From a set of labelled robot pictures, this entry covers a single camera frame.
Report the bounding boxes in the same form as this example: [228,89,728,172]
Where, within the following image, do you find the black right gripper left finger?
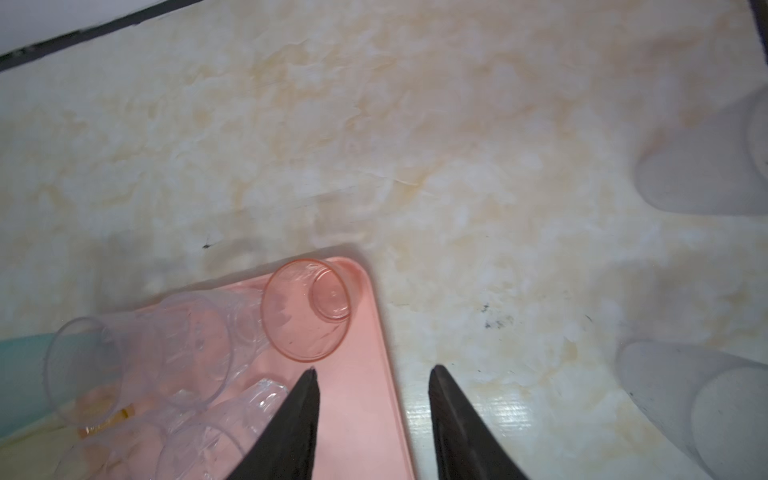
[228,368,321,479]

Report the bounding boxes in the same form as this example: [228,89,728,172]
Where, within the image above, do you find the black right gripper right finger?
[428,365,528,480]

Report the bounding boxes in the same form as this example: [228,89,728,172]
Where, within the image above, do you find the clear ribbed cup row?
[156,378,289,479]

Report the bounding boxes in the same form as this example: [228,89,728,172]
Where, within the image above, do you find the pink plastic tray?
[77,256,416,480]

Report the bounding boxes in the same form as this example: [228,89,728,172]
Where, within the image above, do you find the pink faceted plastic cup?
[260,258,359,363]

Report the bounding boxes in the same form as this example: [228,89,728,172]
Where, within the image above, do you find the yellow plastic cup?
[1,392,136,479]

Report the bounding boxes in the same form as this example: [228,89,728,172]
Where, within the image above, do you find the clear small cup row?
[616,341,767,479]

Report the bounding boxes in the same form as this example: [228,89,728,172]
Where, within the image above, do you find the green textured plastic cup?
[1,333,93,439]

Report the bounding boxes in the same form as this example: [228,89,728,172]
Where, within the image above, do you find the clear dotted cup right row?
[634,87,767,216]

